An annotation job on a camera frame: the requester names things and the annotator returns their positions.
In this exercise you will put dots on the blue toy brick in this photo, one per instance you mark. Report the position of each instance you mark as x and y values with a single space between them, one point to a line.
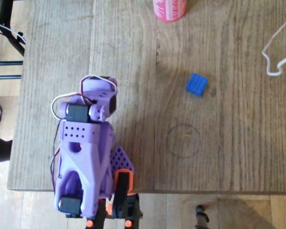
197 84

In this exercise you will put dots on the purple robot base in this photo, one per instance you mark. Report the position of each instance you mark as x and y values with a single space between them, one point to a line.
121 159

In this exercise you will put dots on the purple robot arm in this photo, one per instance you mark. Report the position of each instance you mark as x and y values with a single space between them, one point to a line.
85 162

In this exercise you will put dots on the red cup with white print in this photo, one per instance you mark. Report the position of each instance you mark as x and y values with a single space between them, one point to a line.
169 9

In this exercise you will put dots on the black metal bar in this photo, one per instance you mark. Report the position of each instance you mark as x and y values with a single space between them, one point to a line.
7 63
6 77

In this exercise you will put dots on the orange and black clamp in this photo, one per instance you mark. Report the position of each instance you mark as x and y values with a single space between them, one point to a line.
89 223
122 188

